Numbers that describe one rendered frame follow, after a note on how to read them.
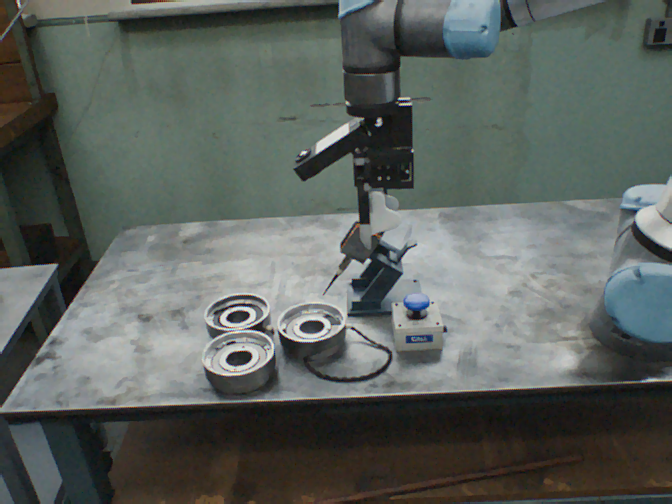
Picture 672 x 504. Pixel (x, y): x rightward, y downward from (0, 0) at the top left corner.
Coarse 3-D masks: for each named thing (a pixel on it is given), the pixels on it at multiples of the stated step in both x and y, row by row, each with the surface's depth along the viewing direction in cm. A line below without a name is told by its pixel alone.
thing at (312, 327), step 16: (304, 304) 101; (320, 304) 100; (288, 320) 99; (304, 320) 98; (320, 320) 98; (288, 336) 93; (304, 336) 95; (320, 336) 95; (336, 336) 93; (288, 352) 96; (304, 352) 93; (320, 352) 93
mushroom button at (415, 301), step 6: (408, 294) 95; (414, 294) 95; (420, 294) 95; (408, 300) 93; (414, 300) 93; (420, 300) 93; (426, 300) 93; (408, 306) 93; (414, 306) 92; (420, 306) 92; (426, 306) 93; (414, 312) 95
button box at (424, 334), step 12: (432, 300) 98; (396, 312) 96; (408, 312) 95; (420, 312) 95; (432, 312) 95; (396, 324) 93; (408, 324) 93; (420, 324) 93; (432, 324) 93; (396, 336) 93; (408, 336) 93; (420, 336) 93; (432, 336) 93; (396, 348) 94; (408, 348) 94; (420, 348) 94; (432, 348) 94
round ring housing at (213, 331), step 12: (216, 300) 103; (228, 300) 104; (240, 300) 105; (252, 300) 105; (264, 300) 102; (204, 312) 100; (228, 312) 102; (240, 312) 103; (252, 312) 101; (264, 312) 101; (228, 324) 99; (240, 324) 99; (252, 324) 96; (264, 324) 98; (216, 336) 97
